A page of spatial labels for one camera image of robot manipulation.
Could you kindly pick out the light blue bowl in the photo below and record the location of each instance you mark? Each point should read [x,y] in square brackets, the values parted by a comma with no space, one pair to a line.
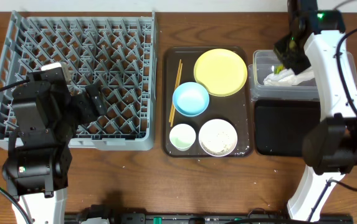
[191,99]

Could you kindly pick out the grey plastic dish rack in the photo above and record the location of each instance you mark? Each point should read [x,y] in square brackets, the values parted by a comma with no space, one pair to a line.
[119,53]

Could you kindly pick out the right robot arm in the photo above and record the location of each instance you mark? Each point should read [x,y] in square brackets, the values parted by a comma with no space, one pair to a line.
[317,40]

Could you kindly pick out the green red snack wrapper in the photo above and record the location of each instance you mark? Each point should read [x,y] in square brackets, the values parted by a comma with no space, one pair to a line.
[278,69]

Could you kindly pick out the white cup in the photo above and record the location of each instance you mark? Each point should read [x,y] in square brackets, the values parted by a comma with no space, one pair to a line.
[182,136]

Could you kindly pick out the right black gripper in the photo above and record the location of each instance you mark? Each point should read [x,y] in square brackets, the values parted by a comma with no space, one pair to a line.
[278,49]

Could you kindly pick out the clear plastic waste bin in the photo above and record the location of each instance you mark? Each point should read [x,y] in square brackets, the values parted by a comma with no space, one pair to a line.
[264,62]

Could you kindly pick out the dark brown serving tray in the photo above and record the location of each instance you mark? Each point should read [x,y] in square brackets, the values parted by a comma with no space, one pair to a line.
[234,109]

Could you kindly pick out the white napkin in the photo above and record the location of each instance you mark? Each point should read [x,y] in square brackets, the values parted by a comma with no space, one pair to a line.
[286,77]

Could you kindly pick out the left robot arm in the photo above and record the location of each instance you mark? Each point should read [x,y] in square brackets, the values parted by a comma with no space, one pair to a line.
[47,115]

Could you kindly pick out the white bowl with rice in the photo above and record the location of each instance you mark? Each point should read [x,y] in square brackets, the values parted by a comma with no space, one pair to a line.
[217,137]

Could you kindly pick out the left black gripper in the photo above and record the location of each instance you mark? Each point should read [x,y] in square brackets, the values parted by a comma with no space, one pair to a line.
[80,106]

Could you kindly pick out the yellow round plate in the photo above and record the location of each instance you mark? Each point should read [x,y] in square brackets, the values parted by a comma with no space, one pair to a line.
[222,72]

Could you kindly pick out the black waste tray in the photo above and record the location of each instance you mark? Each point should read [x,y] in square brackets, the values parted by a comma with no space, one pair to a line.
[281,125]

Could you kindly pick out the black rail at table edge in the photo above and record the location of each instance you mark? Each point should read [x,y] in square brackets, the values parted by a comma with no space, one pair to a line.
[103,214]

